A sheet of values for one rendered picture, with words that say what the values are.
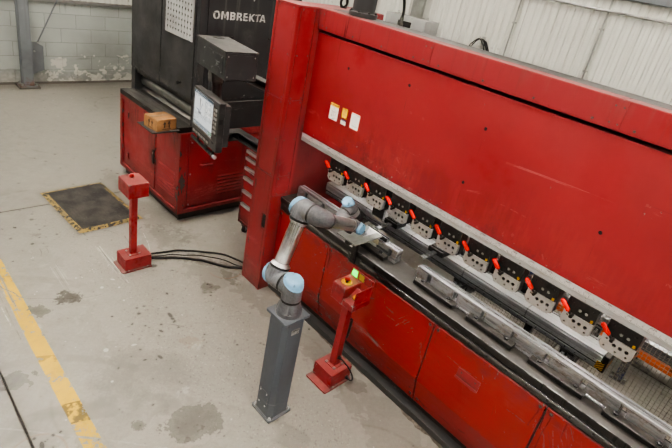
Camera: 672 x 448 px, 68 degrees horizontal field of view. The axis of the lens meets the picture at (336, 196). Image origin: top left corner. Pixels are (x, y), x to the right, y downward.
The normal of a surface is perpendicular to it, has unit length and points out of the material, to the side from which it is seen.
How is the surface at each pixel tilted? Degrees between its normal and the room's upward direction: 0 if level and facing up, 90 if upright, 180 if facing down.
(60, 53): 90
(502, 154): 90
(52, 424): 0
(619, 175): 90
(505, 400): 90
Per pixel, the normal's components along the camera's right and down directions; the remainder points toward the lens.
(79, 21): 0.68, 0.43
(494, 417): -0.72, 0.17
